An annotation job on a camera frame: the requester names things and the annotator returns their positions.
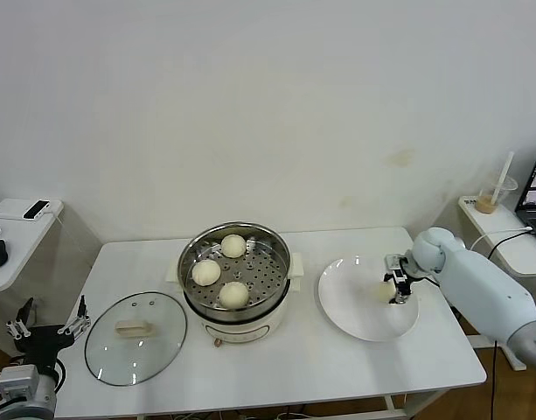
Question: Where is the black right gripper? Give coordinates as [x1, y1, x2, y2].
[383, 266, 414, 306]

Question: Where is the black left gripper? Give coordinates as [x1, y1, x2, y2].
[6, 296, 92, 367]

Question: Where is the white steamed baozi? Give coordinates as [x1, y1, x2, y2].
[218, 282, 250, 309]
[219, 234, 247, 258]
[371, 282, 398, 304]
[191, 259, 222, 287]

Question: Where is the glass lid with cream handle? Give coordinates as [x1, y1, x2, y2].
[84, 291, 189, 387]

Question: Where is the perforated steel steamer basket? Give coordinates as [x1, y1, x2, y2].
[178, 221, 291, 323]

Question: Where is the round white plate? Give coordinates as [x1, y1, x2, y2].
[317, 256, 421, 345]

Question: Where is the white side table with phone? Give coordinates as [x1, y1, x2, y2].
[0, 197, 101, 378]

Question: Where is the white side table with laptop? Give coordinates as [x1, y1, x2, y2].
[457, 194, 536, 373]

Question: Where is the black smartphone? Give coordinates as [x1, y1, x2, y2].
[23, 200, 52, 221]

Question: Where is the clear plastic drink cup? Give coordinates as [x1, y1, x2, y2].
[476, 177, 520, 215]

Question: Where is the flat white box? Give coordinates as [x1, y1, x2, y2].
[0, 199, 54, 222]

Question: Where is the open dark laptop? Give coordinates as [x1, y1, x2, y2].
[515, 141, 536, 246]

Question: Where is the cream electric cooker pot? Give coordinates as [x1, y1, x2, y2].
[165, 251, 304, 349]

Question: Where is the white drinking straw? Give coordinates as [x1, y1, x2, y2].
[491, 151, 517, 206]

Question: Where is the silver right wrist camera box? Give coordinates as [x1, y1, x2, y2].
[383, 255, 415, 285]

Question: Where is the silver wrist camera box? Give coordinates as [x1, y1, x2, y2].
[383, 255, 415, 285]
[0, 363, 41, 399]

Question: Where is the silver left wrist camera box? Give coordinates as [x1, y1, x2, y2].
[0, 363, 41, 399]

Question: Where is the white laptop cable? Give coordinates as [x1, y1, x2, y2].
[470, 226, 533, 253]

